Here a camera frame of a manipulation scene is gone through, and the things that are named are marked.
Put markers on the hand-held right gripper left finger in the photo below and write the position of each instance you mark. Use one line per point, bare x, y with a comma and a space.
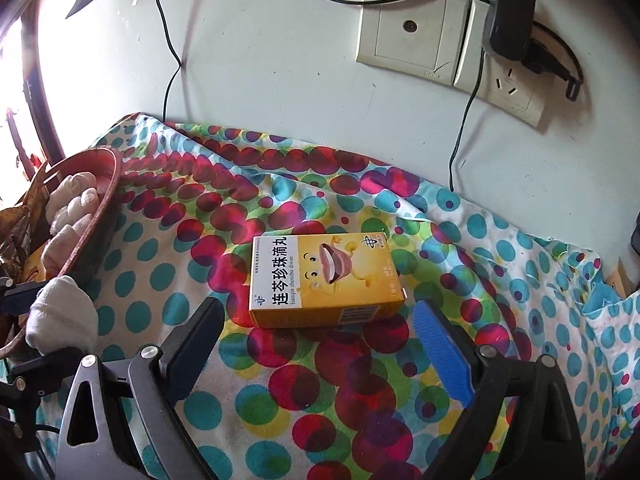
196, 350

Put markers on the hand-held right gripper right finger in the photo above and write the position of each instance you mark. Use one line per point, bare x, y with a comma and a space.
445, 350

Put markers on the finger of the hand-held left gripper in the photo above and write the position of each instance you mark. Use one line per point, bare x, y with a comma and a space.
40, 377
20, 292

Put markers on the red round basket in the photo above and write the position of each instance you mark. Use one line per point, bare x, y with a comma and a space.
102, 200

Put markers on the gold snack packet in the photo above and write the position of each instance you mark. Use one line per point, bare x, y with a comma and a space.
22, 225

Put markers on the polka dot cloth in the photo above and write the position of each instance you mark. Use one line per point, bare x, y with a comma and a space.
350, 400

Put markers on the black plug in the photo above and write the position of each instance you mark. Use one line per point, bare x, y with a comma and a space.
547, 67

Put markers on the black power adapter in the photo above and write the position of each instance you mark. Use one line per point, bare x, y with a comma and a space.
510, 15

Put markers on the white wall socket plate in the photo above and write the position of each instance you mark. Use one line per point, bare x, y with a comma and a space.
515, 85

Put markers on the white wall switch plate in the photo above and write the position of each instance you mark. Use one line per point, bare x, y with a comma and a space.
412, 30

